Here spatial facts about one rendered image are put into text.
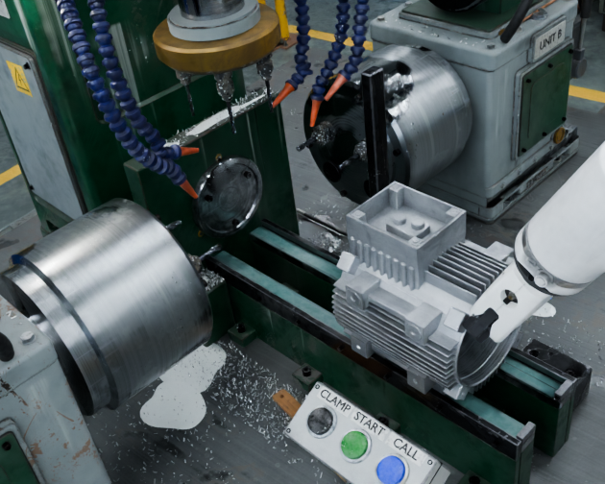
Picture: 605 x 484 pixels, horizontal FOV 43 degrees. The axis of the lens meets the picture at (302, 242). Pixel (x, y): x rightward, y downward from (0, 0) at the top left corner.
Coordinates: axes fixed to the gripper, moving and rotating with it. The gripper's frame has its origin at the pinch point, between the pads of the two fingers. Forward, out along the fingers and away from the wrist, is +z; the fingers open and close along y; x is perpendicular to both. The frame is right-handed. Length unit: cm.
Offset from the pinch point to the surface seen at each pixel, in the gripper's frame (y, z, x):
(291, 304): -0.5, 31.2, 21.9
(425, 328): -3.2, 4.5, 4.1
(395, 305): -1.8, 8.0, 9.0
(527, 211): 57, 39, 10
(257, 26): 8, 0, 50
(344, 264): -1.1, 11.1, 17.9
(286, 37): 215, 229, 186
